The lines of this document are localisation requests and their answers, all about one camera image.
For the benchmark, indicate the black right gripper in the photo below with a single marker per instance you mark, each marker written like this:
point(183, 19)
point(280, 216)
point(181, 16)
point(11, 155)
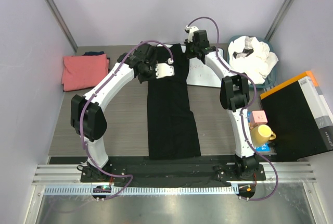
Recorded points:
point(192, 50)

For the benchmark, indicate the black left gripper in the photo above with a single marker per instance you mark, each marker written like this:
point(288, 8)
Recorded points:
point(145, 75)

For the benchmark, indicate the black floral print t-shirt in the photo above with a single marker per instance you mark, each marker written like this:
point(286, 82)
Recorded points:
point(171, 126)

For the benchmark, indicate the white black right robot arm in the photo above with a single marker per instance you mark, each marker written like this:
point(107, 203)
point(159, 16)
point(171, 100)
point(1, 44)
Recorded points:
point(234, 98)

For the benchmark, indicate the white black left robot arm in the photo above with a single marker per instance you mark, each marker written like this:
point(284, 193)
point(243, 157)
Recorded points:
point(87, 111)

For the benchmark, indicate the white crumpled t-shirts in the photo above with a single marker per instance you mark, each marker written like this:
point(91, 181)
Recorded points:
point(251, 57)

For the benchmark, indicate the white tray board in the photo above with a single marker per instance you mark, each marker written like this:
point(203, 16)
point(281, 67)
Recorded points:
point(201, 75)

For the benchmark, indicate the folded dark navy t-shirt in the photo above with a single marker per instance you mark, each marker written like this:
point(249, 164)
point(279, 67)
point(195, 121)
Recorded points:
point(92, 53)

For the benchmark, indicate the folded coral pink t-shirt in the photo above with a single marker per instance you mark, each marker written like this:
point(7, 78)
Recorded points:
point(82, 72)

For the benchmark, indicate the teal laundry basket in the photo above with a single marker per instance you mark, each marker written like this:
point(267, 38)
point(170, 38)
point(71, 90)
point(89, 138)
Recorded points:
point(271, 78)

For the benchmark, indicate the pink cube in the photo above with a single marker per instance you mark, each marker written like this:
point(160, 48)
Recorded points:
point(258, 117)

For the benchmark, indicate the yellow mug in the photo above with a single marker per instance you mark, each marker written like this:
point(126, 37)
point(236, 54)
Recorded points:
point(262, 134)

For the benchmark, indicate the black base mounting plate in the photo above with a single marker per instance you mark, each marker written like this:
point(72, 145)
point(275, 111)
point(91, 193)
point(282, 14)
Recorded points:
point(205, 171)

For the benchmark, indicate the black orange box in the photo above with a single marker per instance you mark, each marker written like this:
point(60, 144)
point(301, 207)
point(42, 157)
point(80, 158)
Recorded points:
point(300, 117)

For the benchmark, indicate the blue picture book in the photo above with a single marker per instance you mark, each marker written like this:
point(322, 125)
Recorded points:
point(263, 148)

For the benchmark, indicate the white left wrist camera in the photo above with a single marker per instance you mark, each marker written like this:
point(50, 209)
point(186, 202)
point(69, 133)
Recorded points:
point(165, 69)

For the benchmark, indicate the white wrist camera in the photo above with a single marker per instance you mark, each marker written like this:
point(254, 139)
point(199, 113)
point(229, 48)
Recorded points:
point(190, 30)
point(165, 69)

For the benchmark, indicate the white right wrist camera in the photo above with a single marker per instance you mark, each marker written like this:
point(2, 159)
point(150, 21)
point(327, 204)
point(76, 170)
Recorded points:
point(190, 30)

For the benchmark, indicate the aluminium rail frame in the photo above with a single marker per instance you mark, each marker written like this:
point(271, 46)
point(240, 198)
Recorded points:
point(66, 179)

